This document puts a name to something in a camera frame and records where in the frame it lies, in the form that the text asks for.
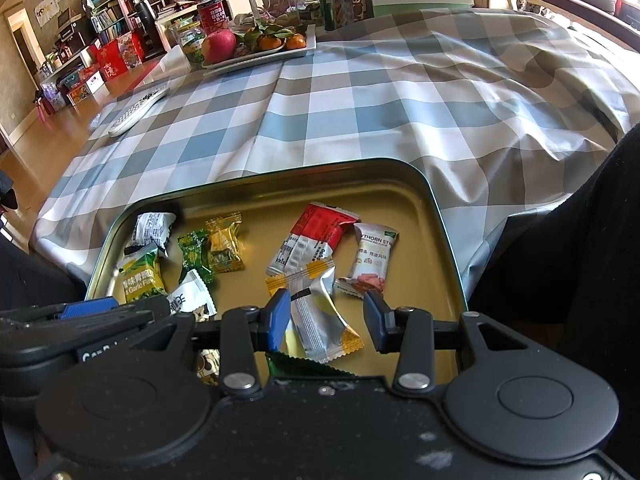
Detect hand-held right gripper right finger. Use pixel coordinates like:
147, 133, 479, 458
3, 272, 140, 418
362, 290, 523, 398

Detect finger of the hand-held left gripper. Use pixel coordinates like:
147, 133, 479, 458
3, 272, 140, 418
0, 296, 171, 332

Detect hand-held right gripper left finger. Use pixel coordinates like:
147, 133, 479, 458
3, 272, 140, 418
145, 289, 292, 401

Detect yellow silver snack packet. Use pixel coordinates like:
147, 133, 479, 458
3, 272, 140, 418
265, 255, 365, 365

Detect green white snack packet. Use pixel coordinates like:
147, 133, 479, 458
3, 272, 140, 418
265, 352, 356, 378

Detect yellow green pea packet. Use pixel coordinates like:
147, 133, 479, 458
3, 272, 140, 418
116, 242, 168, 306

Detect beige snack bar packet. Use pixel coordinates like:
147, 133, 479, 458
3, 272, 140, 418
334, 223, 401, 298

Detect brown patterned snack packet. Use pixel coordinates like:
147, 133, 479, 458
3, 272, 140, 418
167, 269, 221, 386

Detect yellow candy packet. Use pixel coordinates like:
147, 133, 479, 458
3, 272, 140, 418
205, 211, 244, 275

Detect red white snack packet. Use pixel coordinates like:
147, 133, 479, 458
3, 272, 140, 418
265, 202, 361, 278

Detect white black snack packet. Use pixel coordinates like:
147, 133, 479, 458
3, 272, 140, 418
125, 211, 178, 256

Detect green candy packet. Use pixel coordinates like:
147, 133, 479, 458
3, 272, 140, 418
177, 229, 217, 286

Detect gold metal tin tray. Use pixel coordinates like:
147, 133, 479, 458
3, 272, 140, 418
85, 158, 471, 391

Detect person's dark pants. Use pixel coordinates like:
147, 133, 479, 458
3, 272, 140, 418
0, 232, 86, 311

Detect white remote control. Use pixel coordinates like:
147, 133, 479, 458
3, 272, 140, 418
107, 85, 172, 137

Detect person's black sweater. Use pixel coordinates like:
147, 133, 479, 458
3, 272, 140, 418
470, 122, 640, 466

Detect white low cabinet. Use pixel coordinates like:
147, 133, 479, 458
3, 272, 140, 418
35, 45, 108, 108

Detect red gift box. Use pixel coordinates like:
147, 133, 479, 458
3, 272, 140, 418
95, 30, 146, 78

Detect white fruit tray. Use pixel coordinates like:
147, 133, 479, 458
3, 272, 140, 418
201, 24, 318, 77

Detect pile of leafy tangerines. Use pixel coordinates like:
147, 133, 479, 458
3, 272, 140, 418
235, 20, 308, 53

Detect red apple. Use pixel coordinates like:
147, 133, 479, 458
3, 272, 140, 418
201, 29, 237, 65

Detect glass jar with green contents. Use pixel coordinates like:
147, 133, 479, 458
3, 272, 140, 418
170, 19, 207, 65

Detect cluttered bookshelf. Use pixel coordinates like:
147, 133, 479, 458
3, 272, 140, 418
82, 0, 161, 48

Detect red drink can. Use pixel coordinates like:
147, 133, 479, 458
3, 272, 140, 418
196, 0, 231, 36

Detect green snack box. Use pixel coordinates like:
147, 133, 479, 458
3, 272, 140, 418
317, 0, 353, 32

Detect white wall posters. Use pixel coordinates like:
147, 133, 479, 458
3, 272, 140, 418
32, 0, 68, 26

